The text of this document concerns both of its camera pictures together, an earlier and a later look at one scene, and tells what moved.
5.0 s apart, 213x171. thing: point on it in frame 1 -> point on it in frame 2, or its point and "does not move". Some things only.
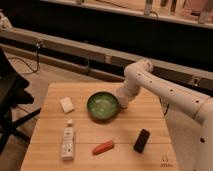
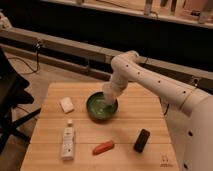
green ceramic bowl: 102,106 does not move
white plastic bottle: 67,149 does not move
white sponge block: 66,105 does not move
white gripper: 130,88 -> 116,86
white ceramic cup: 123,101 -> 110,99
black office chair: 12,95 does not move
